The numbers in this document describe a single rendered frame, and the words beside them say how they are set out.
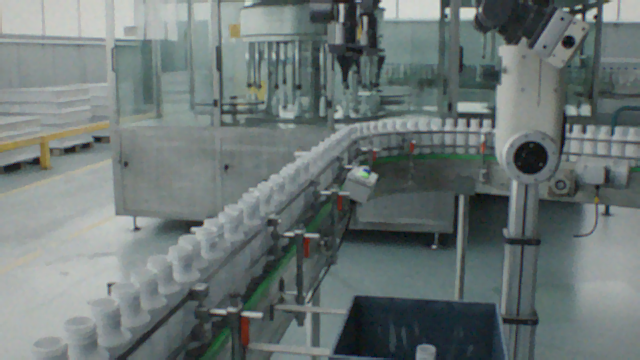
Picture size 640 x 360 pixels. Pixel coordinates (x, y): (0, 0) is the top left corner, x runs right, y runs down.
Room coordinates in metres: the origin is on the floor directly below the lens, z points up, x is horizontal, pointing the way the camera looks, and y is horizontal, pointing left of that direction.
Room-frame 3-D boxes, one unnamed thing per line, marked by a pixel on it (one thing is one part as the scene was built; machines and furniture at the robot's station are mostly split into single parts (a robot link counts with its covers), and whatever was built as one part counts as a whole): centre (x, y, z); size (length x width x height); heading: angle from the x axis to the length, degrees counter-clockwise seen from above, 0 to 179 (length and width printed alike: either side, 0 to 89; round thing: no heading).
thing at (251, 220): (1.32, 0.15, 1.08); 0.06 x 0.06 x 0.17
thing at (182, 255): (0.97, 0.22, 1.08); 0.06 x 0.06 x 0.17
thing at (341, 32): (1.74, -0.08, 1.51); 0.10 x 0.07 x 0.07; 78
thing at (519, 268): (1.87, -0.62, 0.74); 0.11 x 0.11 x 0.40; 79
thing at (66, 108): (10.20, 4.44, 0.50); 1.23 x 1.04 x 1.00; 79
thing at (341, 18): (1.74, -0.07, 1.57); 0.07 x 0.06 x 0.07; 80
